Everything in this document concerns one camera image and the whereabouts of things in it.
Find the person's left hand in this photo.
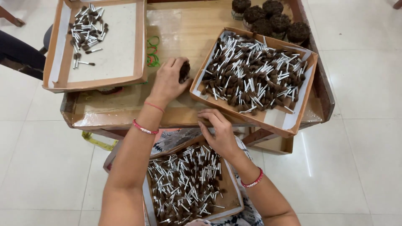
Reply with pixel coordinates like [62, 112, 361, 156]
[146, 57, 194, 109]

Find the pile of green rubber bands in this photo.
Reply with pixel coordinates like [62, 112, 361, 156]
[146, 35, 161, 68]

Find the person's right hand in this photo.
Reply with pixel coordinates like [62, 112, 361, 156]
[197, 108, 242, 161]

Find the small cardboard box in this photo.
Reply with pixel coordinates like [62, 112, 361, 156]
[251, 127, 294, 156]

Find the pile of silver-handled brown brushes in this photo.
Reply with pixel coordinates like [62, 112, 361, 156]
[200, 32, 310, 116]
[67, 3, 110, 70]
[147, 144, 227, 225]

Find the wooden chair leg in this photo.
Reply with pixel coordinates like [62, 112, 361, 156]
[0, 6, 26, 28]

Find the red beaded bangle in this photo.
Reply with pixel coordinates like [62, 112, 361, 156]
[240, 167, 264, 189]
[132, 119, 159, 136]

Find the red thread wristband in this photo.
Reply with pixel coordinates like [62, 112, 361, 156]
[144, 101, 165, 114]

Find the brown bristle handful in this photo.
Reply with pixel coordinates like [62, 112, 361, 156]
[179, 61, 191, 84]

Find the wooden table with raised rim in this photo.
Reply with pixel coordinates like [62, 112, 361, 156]
[60, 0, 335, 139]

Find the cardboard tray with white lining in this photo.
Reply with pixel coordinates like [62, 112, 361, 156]
[42, 0, 148, 93]
[143, 134, 245, 226]
[189, 27, 319, 139]

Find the yellow strip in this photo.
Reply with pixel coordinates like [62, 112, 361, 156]
[81, 131, 119, 152]

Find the cluster of tied brush bundles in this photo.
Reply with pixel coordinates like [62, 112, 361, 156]
[231, 0, 312, 45]

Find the dark stool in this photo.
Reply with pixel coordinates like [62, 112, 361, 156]
[39, 24, 54, 56]

